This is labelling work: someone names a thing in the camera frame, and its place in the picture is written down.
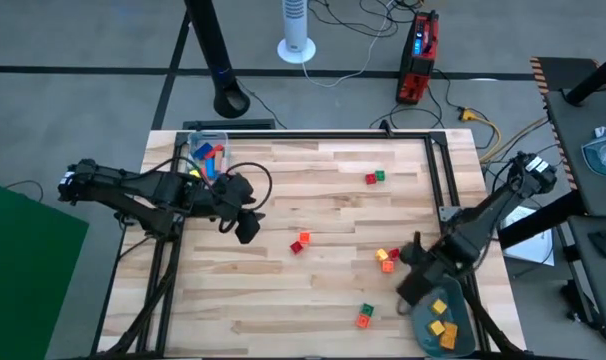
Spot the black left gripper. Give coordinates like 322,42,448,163
210,172,267,246

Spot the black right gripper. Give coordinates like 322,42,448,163
395,230,457,317

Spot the long blue wooden block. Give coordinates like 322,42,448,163
192,142,216,161

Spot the blue-grey plastic bowl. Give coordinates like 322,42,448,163
410,276,478,359

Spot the clear plastic bin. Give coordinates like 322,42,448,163
186,130,231,184

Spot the white paper sheet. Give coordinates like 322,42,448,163
499,203,556,267

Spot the black support beam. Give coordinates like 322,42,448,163
496,188,587,251

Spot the black cylindrical pole stand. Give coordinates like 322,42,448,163
184,0,252,120

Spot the black side table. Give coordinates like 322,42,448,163
556,214,606,346

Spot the white tower fan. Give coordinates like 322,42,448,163
276,0,318,65

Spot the black hazard-striped cart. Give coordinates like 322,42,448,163
529,54,606,217

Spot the green floor mat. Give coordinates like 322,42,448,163
0,178,91,360

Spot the clear plastic bag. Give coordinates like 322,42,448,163
580,123,606,178

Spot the red black power station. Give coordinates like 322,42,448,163
395,9,441,106

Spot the black round pole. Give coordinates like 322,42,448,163
564,46,606,107

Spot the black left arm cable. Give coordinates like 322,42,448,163
217,160,275,235

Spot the black aluminium table frame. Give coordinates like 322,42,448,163
90,130,527,360

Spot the yellow extension cord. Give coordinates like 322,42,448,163
456,106,552,165

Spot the black floor cable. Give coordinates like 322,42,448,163
369,68,459,132
307,0,419,40

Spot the white floor cable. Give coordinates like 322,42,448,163
300,0,397,90

